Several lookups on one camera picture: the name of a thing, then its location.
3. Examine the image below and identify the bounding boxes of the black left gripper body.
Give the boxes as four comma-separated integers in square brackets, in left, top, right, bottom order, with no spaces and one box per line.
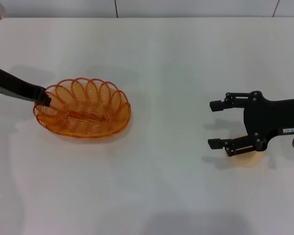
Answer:
[0,69,43,100]

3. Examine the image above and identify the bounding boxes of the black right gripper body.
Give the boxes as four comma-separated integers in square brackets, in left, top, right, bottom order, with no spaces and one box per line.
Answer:
[244,90,294,151]

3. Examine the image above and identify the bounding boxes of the orange woven plastic basket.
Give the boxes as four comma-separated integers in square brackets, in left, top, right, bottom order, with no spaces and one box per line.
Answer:
[33,77,132,139]

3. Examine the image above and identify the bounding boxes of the pale round bun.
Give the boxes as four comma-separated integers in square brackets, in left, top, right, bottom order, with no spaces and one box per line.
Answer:
[226,133,265,168]

